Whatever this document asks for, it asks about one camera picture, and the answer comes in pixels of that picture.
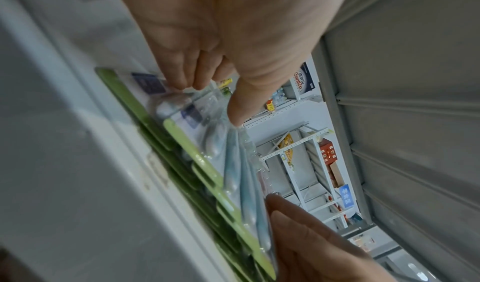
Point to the white metal shelf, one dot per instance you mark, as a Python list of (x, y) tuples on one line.
[(56, 156)]

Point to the person's left hand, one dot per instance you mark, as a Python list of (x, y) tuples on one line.
[(243, 22)]

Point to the person's right hand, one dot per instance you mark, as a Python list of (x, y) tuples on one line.
[(318, 254)]

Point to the open cardboard box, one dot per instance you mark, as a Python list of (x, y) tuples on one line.
[(336, 174)]

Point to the blue and white water carton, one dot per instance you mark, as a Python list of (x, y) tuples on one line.
[(303, 79)]

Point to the white drinks shelving unit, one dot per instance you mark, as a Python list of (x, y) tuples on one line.
[(290, 105)]

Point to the blue printed sign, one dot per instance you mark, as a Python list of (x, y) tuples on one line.
[(345, 196)]

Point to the line of green toothbrush packets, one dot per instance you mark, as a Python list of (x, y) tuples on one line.
[(232, 162)]

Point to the row of colourful bottles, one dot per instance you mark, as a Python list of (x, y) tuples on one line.
[(226, 82)]

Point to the cluster of water and soda bottles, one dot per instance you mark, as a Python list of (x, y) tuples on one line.
[(279, 96)]

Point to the orange price tag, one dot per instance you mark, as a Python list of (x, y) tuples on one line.
[(270, 105)]

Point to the red gift box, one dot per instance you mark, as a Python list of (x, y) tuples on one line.
[(328, 151)]

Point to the yellow snack packet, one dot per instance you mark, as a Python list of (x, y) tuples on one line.
[(288, 144)]

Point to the white snack shelving unit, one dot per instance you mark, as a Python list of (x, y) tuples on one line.
[(296, 144)]

